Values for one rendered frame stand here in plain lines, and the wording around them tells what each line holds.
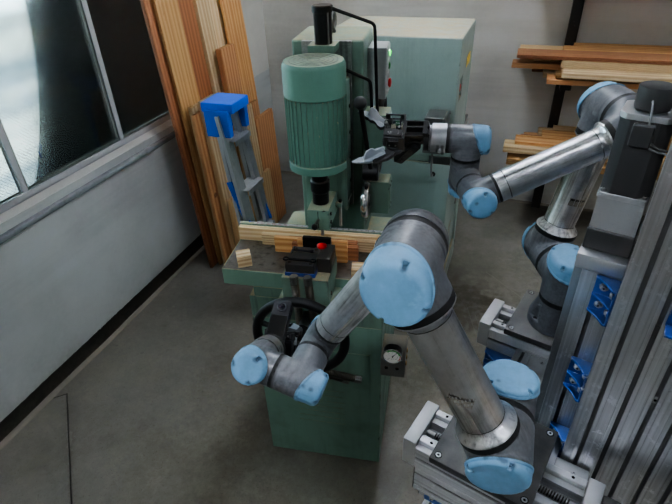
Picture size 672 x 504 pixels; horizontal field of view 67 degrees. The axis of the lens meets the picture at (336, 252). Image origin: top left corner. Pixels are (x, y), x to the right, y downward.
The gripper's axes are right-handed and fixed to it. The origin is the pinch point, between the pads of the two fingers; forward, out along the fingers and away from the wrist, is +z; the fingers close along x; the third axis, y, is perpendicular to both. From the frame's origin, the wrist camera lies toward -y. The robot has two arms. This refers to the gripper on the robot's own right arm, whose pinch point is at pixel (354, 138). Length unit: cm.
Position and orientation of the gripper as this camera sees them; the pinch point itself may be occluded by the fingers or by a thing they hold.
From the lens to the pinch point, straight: 140.7
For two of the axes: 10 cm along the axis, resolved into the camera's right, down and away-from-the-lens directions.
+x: -1.3, 9.5, -2.7
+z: -9.8, -0.8, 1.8
